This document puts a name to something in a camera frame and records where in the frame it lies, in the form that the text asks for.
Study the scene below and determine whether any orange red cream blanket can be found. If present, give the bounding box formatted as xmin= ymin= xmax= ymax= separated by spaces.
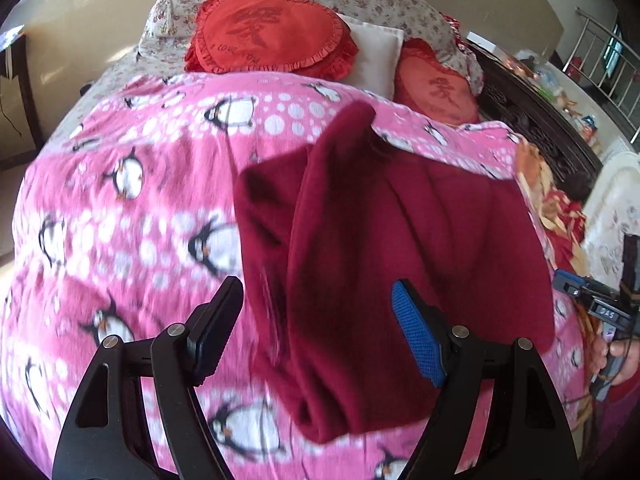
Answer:
xmin=515 ymin=137 xmax=601 ymax=281

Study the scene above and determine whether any dark wooden table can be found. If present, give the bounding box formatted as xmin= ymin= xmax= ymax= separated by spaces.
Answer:
xmin=0 ymin=25 xmax=43 ymax=153

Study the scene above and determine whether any floral bed sheet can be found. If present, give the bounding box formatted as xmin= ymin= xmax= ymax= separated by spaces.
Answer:
xmin=50 ymin=50 xmax=191 ymax=146

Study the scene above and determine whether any red white patterned fabric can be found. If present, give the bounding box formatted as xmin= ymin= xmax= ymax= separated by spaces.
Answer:
xmin=445 ymin=12 xmax=481 ymax=81

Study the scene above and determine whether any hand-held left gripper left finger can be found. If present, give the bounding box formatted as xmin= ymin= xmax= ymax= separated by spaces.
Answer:
xmin=51 ymin=276 xmax=244 ymax=480

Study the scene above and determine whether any pile of colourful packages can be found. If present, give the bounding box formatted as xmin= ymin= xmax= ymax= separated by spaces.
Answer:
xmin=505 ymin=50 xmax=608 ymax=148

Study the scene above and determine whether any metal railing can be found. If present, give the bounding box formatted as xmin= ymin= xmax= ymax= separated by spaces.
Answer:
xmin=575 ymin=7 xmax=640 ymax=143

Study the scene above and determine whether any maroon fleece garment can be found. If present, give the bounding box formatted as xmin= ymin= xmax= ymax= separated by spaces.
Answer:
xmin=234 ymin=101 xmax=556 ymax=445

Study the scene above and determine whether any large red ruffled cushion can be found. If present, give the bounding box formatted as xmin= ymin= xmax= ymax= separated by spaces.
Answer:
xmin=184 ymin=0 xmax=360 ymax=81

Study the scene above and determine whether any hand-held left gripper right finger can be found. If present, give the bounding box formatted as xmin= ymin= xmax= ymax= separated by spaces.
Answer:
xmin=391 ymin=279 xmax=583 ymax=480

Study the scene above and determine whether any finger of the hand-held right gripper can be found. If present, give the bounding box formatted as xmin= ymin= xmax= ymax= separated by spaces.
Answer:
xmin=553 ymin=268 xmax=593 ymax=302

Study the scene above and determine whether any flat white box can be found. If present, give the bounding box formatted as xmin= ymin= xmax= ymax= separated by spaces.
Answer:
xmin=467 ymin=32 xmax=506 ymax=55

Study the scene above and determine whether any small red ruffled cushion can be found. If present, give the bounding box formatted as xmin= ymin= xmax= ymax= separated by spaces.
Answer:
xmin=394 ymin=40 xmax=482 ymax=126

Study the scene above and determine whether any dark carved wooden headboard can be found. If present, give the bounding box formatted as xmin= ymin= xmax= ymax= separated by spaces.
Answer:
xmin=467 ymin=42 xmax=603 ymax=201

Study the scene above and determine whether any white pillow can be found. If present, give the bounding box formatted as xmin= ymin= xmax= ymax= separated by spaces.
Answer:
xmin=336 ymin=12 xmax=405 ymax=98

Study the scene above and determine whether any person's right hand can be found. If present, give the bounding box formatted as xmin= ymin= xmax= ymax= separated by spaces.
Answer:
xmin=590 ymin=329 xmax=640 ymax=387

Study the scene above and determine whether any pink penguin print blanket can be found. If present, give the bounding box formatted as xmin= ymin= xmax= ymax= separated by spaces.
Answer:
xmin=0 ymin=71 xmax=591 ymax=480

